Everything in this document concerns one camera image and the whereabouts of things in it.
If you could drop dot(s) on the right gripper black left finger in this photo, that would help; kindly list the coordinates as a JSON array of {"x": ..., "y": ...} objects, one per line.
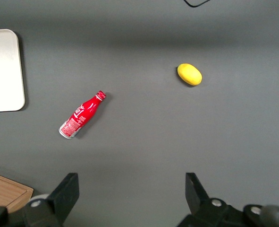
[{"x": 63, "y": 198}]

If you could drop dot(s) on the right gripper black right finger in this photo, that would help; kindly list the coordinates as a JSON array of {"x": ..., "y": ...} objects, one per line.
[{"x": 197, "y": 198}]

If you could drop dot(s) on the white rectangular tray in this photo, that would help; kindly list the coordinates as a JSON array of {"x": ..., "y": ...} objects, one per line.
[{"x": 2, "y": 71}]

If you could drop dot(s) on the wooden drawer cabinet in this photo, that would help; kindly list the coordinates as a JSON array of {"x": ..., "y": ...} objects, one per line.
[{"x": 2, "y": 191}]

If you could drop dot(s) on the red cola bottle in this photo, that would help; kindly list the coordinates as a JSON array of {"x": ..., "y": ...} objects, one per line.
[{"x": 79, "y": 116}]

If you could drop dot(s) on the yellow lemon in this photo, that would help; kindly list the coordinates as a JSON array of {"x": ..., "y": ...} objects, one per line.
[{"x": 190, "y": 74}]

